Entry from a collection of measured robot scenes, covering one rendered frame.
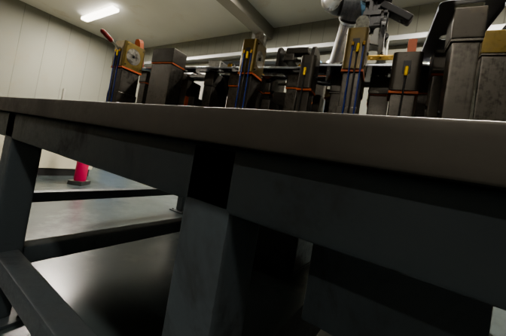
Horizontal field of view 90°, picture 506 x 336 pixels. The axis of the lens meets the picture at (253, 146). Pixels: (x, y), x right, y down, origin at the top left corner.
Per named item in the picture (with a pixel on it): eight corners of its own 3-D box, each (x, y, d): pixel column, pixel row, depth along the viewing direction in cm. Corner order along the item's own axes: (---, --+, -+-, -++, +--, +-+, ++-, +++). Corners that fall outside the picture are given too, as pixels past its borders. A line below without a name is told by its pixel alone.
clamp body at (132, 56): (93, 117, 113) (108, 38, 114) (121, 123, 125) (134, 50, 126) (105, 119, 109) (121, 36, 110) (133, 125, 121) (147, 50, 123)
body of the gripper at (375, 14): (362, 37, 97) (366, 6, 97) (388, 35, 93) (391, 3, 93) (361, 26, 90) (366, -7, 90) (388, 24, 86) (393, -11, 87)
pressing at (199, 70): (123, 65, 130) (123, 62, 130) (156, 80, 151) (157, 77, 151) (458, 65, 70) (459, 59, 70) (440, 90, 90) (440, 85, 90)
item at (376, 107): (358, 158, 88) (370, 76, 89) (358, 159, 92) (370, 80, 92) (380, 161, 85) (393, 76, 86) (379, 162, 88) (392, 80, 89)
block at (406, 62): (376, 158, 64) (394, 47, 64) (376, 160, 74) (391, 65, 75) (410, 163, 60) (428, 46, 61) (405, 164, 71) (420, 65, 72)
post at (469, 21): (432, 159, 47) (455, 7, 48) (428, 160, 51) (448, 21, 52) (467, 163, 45) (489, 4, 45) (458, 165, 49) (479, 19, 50)
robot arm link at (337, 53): (318, 75, 179) (342, -12, 138) (339, 78, 177) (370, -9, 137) (318, 85, 171) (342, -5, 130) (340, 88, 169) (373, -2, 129)
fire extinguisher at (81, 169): (87, 182, 301) (95, 139, 303) (92, 186, 286) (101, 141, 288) (64, 181, 285) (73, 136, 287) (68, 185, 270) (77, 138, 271)
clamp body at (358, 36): (324, 150, 68) (344, 22, 69) (330, 153, 78) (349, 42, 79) (350, 154, 65) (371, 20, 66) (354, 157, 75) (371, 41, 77)
